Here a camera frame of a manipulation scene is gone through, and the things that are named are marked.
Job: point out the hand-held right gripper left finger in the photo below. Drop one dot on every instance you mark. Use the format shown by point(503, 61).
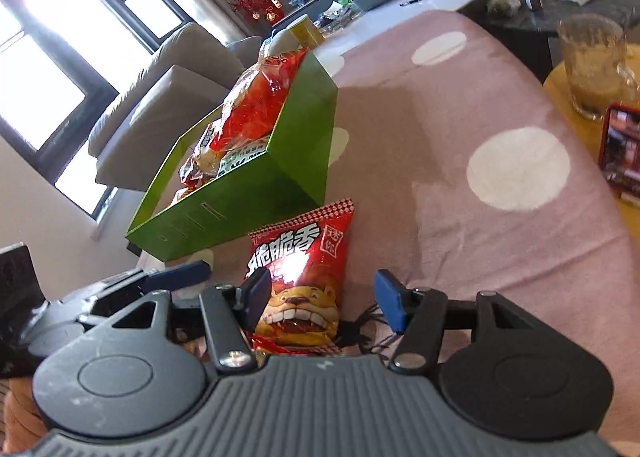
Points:
point(257, 297)

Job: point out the yellow round table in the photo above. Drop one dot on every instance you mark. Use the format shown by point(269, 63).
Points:
point(560, 97)

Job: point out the sliced bread loaf packet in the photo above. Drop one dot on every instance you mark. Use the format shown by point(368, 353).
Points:
point(206, 144)

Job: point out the yellow can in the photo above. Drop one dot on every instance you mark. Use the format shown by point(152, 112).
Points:
point(306, 32)

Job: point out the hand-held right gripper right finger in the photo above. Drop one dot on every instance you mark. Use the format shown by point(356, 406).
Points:
point(390, 302)

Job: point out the dark framed window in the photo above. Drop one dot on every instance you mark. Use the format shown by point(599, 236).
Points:
point(60, 62)

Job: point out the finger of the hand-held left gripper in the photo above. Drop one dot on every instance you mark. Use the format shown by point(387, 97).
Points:
point(185, 272)

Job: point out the beige sofa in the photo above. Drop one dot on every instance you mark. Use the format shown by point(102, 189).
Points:
point(160, 97)

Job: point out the red lion print snack packet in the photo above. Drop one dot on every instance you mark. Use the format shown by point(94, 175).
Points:
point(300, 282)

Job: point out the pink polka dot tablecloth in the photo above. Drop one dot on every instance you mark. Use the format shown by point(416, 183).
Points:
point(450, 247)

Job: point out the glass mug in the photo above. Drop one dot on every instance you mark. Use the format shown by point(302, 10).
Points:
point(592, 67)

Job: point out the red phone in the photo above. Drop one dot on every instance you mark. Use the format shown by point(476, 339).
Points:
point(620, 144)

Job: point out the dark grey rug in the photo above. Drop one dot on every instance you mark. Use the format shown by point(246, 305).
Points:
point(540, 22)

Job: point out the green orange snack packet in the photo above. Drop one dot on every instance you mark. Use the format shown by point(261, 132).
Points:
point(245, 157)

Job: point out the large red snack bag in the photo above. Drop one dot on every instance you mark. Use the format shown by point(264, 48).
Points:
point(260, 102)

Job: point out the green cardboard box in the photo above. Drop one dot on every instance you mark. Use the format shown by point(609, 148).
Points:
point(280, 187)

